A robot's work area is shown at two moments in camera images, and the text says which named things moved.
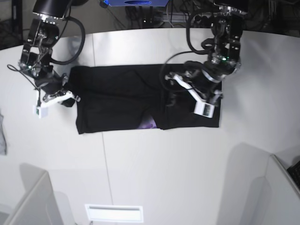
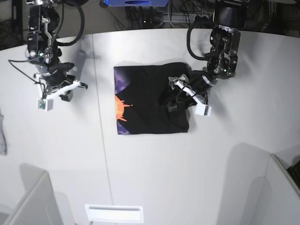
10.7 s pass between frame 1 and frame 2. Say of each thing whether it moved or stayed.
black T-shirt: moved
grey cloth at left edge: stayed
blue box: stayed
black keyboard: stayed
